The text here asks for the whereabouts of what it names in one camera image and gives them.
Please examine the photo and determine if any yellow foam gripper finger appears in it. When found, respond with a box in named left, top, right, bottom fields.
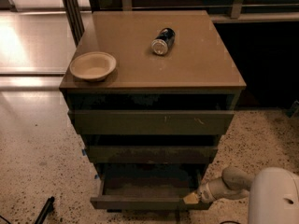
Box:
left=183, top=192, right=200, bottom=204

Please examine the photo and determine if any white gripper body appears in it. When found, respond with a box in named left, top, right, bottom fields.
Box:
left=197, top=177, right=249, bottom=203

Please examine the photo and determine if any drawer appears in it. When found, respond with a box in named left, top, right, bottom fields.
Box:
left=90, top=166, right=210, bottom=211
left=85, top=146, right=218, bottom=164
left=68, top=110, right=234, bottom=135

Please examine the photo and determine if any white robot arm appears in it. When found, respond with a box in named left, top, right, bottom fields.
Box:
left=183, top=166, right=299, bottom=224

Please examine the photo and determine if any brown drawer cabinet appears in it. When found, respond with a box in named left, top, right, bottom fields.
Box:
left=59, top=10, right=247, bottom=180

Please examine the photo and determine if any blue tape piece upper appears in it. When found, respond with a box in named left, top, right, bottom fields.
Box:
left=81, top=148, right=87, bottom=156

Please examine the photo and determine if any dark soda can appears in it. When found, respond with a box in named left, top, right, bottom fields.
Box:
left=151, top=28, right=176, bottom=55

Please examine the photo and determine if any beige paper bowl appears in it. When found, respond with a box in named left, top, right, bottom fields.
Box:
left=69, top=51, right=117, bottom=81

